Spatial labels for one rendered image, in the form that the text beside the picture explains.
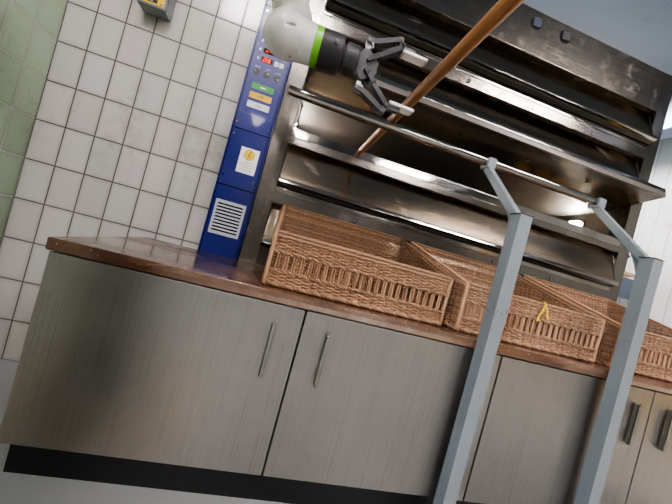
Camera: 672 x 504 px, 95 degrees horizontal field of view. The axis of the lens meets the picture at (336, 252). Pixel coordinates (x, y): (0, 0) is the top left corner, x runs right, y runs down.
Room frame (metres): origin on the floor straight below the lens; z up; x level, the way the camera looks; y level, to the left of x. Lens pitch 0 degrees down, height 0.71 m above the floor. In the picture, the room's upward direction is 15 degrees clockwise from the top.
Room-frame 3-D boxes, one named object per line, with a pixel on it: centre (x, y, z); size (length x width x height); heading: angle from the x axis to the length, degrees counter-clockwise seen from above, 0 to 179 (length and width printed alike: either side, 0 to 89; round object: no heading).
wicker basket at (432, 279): (1.11, -0.05, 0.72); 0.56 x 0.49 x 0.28; 101
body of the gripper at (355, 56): (0.78, 0.07, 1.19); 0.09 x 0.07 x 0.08; 101
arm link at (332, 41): (0.77, 0.14, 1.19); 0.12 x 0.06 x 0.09; 11
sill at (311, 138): (1.50, -0.56, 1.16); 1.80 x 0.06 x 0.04; 101
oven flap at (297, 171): (1.48, -0.57, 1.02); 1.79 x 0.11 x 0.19; 101
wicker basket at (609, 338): (1.33, -1.23, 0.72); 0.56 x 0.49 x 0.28; 102
